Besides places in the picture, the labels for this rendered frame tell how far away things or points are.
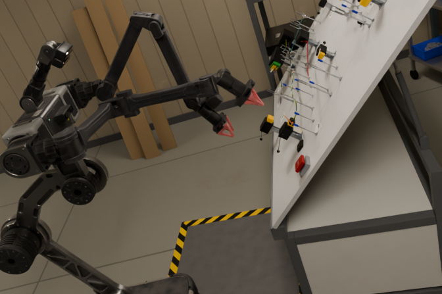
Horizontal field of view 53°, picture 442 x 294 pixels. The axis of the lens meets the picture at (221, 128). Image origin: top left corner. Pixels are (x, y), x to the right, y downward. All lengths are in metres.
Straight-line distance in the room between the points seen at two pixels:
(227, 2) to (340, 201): 2.85
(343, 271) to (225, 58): 3.01
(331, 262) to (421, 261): 0.34
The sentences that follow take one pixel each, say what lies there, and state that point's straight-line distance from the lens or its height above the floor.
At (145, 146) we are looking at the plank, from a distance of 4.38.
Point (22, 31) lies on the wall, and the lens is 4.87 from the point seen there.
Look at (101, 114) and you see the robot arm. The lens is 1.80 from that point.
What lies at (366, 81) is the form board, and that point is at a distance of 1.50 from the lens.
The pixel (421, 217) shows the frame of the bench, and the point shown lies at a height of 0.80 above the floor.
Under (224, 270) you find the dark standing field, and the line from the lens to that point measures 2.94.
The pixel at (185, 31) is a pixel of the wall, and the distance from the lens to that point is 4.48.
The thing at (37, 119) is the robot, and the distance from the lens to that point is 1.78.
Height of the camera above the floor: 2.05
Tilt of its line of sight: 28 degrees down
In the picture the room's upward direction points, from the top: 20 degrees counter-clockwise
